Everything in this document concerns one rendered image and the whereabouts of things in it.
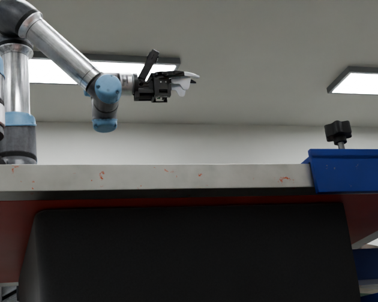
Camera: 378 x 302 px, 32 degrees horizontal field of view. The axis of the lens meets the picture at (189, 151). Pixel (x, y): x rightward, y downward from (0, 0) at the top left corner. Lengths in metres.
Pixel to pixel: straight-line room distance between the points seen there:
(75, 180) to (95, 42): 3.57
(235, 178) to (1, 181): 0.32
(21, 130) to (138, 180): 0.95
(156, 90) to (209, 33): 2.41
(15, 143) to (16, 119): 0.07
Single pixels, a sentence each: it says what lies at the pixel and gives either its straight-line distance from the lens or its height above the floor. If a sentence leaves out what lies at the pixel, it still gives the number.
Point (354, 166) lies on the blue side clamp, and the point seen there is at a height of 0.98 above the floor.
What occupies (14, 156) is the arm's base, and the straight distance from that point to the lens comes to 1.79.
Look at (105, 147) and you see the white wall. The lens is 5.45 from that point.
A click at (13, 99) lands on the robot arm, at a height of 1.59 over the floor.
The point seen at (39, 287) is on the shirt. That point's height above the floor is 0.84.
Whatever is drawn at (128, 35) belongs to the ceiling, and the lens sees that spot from 4.39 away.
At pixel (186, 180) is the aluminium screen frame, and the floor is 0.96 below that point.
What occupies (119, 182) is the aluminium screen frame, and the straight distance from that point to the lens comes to 0.90.
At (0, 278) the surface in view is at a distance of 1.37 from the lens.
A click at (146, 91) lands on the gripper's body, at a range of 2.10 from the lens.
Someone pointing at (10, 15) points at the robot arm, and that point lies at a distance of 2.04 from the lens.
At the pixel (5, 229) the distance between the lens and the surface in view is 1.04.
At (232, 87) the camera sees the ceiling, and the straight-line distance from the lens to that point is 5.20.
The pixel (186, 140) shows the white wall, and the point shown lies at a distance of 5.64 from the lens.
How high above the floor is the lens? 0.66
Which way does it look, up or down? 22 degrees up
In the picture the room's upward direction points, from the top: 7 degrees counter-clockwise
